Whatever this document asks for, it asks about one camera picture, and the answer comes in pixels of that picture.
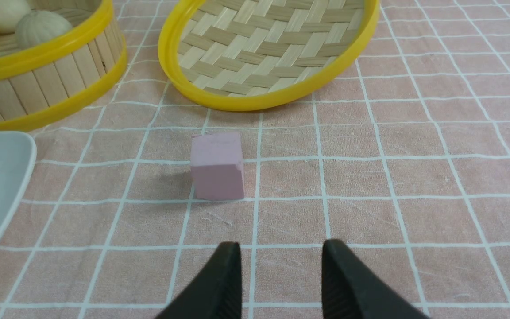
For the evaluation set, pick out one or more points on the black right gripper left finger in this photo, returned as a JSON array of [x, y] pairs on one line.
[[215, 292]]

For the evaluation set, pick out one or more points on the grey-beige steamed bun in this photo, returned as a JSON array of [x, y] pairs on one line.
[[39, 27]]

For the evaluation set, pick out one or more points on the bamboo steamer basket yellow rim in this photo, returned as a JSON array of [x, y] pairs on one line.
[[50, 81]]

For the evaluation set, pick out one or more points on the pink wooden cube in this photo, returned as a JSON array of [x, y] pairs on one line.
[[216, 165]]

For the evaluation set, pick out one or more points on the pink checkered tablecloth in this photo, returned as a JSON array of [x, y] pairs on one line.
[[405, 156]]

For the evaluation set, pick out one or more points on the woven bamboo steamer lid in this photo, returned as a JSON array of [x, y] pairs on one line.
[[249, 55]]

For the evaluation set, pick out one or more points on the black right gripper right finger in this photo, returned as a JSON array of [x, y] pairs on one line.
[[351, 290]]

